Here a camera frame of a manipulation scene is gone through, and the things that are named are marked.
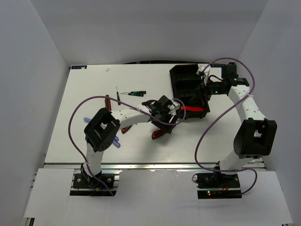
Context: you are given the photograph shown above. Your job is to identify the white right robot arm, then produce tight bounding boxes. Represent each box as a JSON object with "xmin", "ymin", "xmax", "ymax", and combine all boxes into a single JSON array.
[{"xmin": 197, "ymin": 64, "xmax": 277, "ymax": 188}]

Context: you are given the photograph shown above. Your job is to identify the blue red screwdriver far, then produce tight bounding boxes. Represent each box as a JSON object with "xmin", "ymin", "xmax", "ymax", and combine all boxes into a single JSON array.
[{"xmin": 83, "ymin": 116, "xmax": 119, "ymax": 145}]

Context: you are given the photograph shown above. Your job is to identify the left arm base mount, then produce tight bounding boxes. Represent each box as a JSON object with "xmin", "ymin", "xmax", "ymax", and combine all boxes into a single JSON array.
[{"xmin": 70, "ymin": 169, "xmax": 119, "ymax": 197}]

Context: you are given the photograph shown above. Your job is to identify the blue red screwdriver near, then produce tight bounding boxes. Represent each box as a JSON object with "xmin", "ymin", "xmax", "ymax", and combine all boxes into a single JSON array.
[{"xmin": 113, "ymin": 141, "xmax": 121, "ymax": 148}]

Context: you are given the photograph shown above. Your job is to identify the blue red screwdriver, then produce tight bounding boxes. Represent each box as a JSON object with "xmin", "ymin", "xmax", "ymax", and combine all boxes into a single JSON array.
[
  {"xmin": 83, "ymin": 116, "xmax": 119, "ymax": 145},
  {"xmin": 113, "ymin": 141, "xmax": 121, "ymax": 148}
]

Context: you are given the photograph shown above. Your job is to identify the black far storage bin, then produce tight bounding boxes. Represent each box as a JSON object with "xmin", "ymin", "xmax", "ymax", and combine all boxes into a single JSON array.
[{"xmin": 169, "ymin": 64, "xmax": 201, "ymax": 84}]

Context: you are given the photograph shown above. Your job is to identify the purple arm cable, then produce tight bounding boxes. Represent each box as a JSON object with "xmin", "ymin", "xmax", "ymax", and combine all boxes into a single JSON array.
[
  {"xmin": 68, "ymin": 95, "xmax": 188, "ymax": 196},
  {"xmin": 194, "ymin": 57, "xmax": 258, "ymax": 195}
]

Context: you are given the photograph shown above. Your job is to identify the green black screwdriver upper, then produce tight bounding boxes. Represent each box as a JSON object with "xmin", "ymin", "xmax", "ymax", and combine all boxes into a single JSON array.
[{"xmin": 123, "ymin": 90, "xmax": 147, "ymax": 95}]

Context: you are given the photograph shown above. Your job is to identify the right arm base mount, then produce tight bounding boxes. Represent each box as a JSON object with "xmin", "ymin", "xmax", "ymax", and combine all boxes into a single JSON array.
[{"xmin": 192, "ymin": 172, "xmax": 242, "ymax": 200}]

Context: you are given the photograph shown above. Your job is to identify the green black screwdriver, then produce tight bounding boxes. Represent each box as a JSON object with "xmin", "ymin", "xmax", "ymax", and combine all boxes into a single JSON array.
[
  {"xmin": 122, "ymin": 93, "xmax": 144, "ymax": 97},
  {"xmin": 123, "ymin": 90, "xmax": 147, "ymax": 95}
]

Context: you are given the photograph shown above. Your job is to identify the blue label sticker left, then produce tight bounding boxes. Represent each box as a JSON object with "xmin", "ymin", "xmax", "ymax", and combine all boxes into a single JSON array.
[{"xmin": 71, "ymin": 65, "xmax": 87, "ymax": 70}]

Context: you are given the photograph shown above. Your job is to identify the green black screwdriver lower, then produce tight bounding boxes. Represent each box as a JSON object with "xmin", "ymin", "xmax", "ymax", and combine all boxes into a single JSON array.
[{"xmin": 122, "ymin": 93, "xmax": 144, "ymax": 97}]

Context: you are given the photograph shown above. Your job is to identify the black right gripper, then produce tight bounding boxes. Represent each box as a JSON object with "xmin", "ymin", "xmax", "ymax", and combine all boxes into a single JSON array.
[{"xmin": 189, "ymin": 77, "xmax": 225, "ymax": 107}]

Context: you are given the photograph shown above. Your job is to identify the aluminium frame rail front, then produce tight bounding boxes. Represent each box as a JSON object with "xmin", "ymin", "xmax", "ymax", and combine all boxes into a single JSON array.
[{"xmin": 43, "ymin": 162, "xmax": 268, "ymax": 172}]

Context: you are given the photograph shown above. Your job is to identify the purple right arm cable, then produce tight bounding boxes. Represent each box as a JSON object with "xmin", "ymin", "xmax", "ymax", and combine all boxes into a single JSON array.
[{"xmin": 194, "ymin": 57, "xmax": 258, "ymax": 195}]

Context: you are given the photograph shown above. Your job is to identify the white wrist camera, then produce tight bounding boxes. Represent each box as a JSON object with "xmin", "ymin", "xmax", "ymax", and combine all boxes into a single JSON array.
[
  {"xmin": 196, "ymin": 64, "xmax": 211, "ymax": 86},
  {"xmin": 167, "ymin": 99, "xmax": 181, "ymax": 116}
]

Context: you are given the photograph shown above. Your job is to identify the red black utility knife long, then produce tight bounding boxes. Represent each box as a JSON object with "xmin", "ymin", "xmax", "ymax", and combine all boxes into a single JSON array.
[{"xmin": 121, "ymin": 125, "xmax": 132, "ymax": 134}]

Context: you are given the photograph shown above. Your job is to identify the black middle storage bin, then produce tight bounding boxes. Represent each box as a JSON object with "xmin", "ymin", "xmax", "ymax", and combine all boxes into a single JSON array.
[{"xmin": 172, "ymin": 79, "xmax": 201, "ymax": 98}]

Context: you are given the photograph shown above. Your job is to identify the green black screwdriver single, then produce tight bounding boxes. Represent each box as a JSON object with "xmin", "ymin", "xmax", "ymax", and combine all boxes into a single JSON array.
[{"xmin": 116, "ymin": 86, "xmax": 121, "ymax": 105}]

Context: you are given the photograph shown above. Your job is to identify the large red black utility knife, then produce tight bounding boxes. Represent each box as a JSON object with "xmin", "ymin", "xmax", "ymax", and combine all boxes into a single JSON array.
[{"xmin": 105, "ymin": 95, "xmax": 111, "ymax": 111}]

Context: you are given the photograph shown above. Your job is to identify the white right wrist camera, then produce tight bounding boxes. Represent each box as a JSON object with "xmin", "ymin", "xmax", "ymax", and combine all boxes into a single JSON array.
[{"xmin": 196, "ymin": 64, "xmax": 211, "ymax": 86}]

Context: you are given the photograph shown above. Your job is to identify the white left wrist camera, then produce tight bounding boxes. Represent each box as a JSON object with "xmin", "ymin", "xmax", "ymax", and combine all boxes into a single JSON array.
[{"xmin": 167, "ymin": 99, "xmax": 181, "ymax": 116}]

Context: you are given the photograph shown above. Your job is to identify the aluminium frame rail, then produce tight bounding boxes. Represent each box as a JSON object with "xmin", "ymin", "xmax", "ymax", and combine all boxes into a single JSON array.
[
  {"xmin": 226, "ymin": 62, "xmax": 268, "ymax": 169},
  {"xmin": 43, "ymin": 162, "xmax": 268, "ymax": 172}
]

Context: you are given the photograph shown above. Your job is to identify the aluminium frame rail right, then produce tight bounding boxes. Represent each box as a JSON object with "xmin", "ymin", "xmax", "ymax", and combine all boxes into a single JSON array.
[{"xmin": 226, "ymin": 62, "xmax": 268, "ymax": 169}]

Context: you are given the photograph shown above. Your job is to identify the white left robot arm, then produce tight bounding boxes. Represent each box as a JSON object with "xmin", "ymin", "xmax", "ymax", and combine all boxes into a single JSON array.
[{"xmin": 82, "ymin": 96, "xmax": 182, "ymax": 188}]

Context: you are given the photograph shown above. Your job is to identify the black near storage bin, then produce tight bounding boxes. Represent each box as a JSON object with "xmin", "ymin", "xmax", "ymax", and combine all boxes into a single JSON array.
[{"xmin": 176, "ymin": 90, "xmax": 210, "ymax": 119}]

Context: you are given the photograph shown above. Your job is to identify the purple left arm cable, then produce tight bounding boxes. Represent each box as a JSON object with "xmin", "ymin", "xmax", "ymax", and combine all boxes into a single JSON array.
[{"xmin": 68, "ymin": 95, "xmax": 188, "ymax": 196}]

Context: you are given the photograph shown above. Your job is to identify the black storage bin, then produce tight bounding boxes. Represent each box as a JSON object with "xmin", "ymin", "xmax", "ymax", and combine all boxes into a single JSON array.
[
  {"xmin": 176, "ymin": 90, "xmax": 210, "ymax": 119},
  {"xmin": 169, "ymin": 64, "xmax": 201, "ymax": 84},
  {"xmin": 172, "ymin": 79, "xmax": 201, "ymax": 98}
]

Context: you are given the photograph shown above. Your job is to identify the red black utility knife small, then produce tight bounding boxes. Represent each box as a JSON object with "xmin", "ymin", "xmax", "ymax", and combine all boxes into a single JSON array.
[{"xmin": 180, "ymin": 105, "xmax": 204, "ymax": 113}]

